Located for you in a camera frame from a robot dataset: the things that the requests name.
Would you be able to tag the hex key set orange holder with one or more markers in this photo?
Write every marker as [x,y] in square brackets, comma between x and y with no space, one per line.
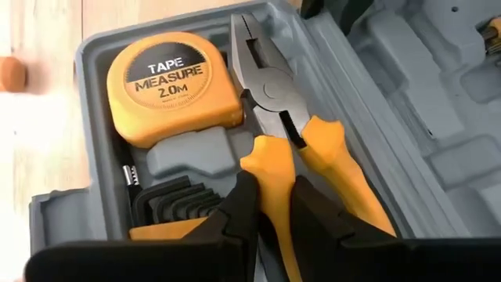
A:
[172,203]

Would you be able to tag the orange tape measure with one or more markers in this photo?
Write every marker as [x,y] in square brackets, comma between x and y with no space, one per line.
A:
[176,113]

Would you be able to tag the grey plastic tool case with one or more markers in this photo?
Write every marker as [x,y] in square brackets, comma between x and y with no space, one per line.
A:
[411,78]

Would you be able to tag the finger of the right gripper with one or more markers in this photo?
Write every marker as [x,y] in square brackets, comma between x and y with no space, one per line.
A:
[311,8]
[354,13]

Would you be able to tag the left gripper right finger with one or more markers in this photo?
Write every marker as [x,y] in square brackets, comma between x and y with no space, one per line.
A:
[352,254]

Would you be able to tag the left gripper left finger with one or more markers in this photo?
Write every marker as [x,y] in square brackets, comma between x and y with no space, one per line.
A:
[195,258]

